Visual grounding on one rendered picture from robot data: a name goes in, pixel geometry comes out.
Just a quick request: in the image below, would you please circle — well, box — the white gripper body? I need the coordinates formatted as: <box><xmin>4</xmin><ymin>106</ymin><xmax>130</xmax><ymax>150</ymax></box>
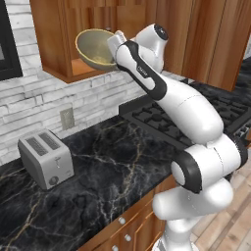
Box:
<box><xmin>107</xmin><ymin>29</ymin><xmax>127</xmax><ymax>57</ymax></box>

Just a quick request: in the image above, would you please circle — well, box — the olive green bowl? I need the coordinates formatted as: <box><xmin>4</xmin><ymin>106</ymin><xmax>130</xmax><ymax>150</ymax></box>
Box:
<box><xmin>75</xmin><ymin>28</ymin><xmax>120</xmax><ymax>73</ymax></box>

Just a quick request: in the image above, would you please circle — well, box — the wooden base cabinet door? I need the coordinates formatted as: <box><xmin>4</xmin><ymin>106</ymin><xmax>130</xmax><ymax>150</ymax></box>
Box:
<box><xmin>92</xmin><ymin>235</ymin><xmax>125</xmax><ymax>251</ymax></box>
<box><xmin>123</xmin><ymin>205</ymin><xmax>167</xmax><ymax>251</ymax></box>

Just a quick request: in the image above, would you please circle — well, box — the black gas hob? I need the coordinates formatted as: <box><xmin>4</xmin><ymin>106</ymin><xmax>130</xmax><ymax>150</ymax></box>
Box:
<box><xmin>118</xmin><ymin>77</ymin><xmax>251</xmax><ymax>152</ymax></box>

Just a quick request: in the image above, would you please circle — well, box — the black microwave oven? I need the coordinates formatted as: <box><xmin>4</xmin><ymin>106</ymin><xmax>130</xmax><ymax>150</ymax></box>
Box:
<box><xmin>0</xmin><ymin>0</ymin><xmax>24</xmax><ymax>81</ymax></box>

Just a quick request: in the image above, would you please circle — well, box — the silver toaster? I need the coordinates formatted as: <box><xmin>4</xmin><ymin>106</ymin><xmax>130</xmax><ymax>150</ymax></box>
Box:
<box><xmin>17</xmin><ymin>127</ymin><xmax>75</xmax><ymax>191</ymax></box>

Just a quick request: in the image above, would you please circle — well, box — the open wooden wall cabinet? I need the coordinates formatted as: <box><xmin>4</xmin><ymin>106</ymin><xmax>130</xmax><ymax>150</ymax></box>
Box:
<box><xmin>28</xmin><ymin>0</ymin><xmax>158</xmax><ymax>84</ymax></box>

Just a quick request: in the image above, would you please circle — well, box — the grey wall outlet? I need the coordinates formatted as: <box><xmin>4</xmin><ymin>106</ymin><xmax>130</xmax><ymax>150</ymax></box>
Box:
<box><xmin>59</xmin><ymin>107</ymin><xmax>75</xmax><ymax>131</ymax></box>

